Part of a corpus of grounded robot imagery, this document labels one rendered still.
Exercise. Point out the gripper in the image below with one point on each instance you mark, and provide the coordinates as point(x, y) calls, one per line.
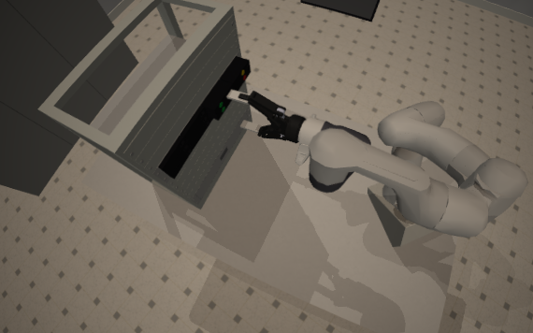
point(280, 123)

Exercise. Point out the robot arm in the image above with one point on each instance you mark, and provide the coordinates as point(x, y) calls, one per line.
point(462, 211)

